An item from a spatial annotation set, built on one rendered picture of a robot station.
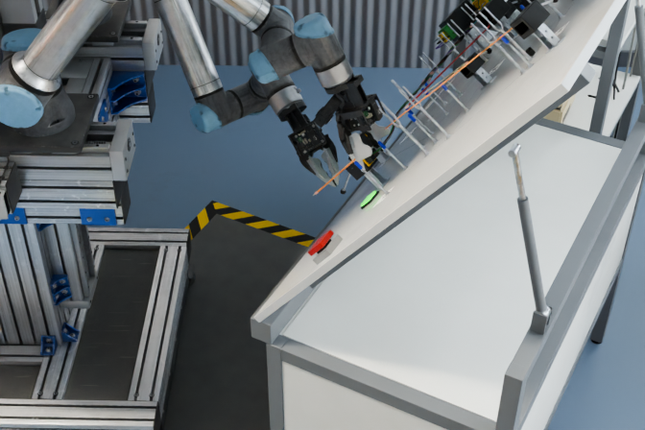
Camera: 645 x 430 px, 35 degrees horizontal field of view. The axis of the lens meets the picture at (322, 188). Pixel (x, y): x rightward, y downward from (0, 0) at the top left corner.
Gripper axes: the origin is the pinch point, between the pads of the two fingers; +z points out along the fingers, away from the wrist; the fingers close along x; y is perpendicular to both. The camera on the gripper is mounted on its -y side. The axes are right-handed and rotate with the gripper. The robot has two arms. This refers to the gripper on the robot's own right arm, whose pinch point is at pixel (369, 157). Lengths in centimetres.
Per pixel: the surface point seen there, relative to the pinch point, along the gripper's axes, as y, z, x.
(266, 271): -118, 71, 54
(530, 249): 40.2, 17.4, -14.3
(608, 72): 14, 34, 92
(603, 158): 12, 53, 75
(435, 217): -13.7, 36.3, 27.9
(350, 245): 12.3, 2.3, -30.3
